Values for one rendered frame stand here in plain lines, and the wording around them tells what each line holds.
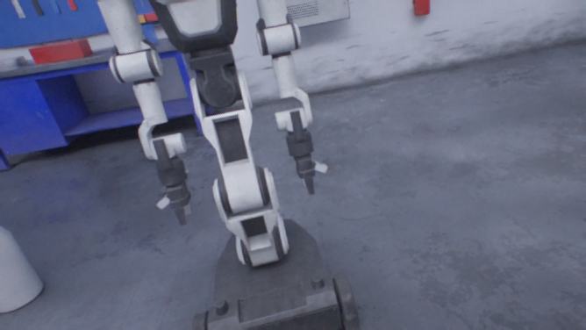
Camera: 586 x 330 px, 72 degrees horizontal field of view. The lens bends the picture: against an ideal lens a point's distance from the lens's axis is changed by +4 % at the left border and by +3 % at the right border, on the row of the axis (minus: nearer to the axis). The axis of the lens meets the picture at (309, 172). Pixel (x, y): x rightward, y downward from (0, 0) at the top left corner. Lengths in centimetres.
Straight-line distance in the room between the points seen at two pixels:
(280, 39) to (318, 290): 87
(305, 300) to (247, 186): 47
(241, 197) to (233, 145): 18
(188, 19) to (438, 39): 392
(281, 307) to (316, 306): 13
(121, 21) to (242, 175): 56
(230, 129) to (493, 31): 419
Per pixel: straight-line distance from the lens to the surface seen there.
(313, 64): 458
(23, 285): 243
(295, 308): 147
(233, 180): 129
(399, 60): 479
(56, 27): 493
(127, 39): 133
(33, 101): 443
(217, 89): 129
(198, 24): 124
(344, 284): 150
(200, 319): 155
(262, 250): 154
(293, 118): 128
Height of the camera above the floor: 122
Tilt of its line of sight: 26 degrees down
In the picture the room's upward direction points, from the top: 10 degrees counter-clockwise
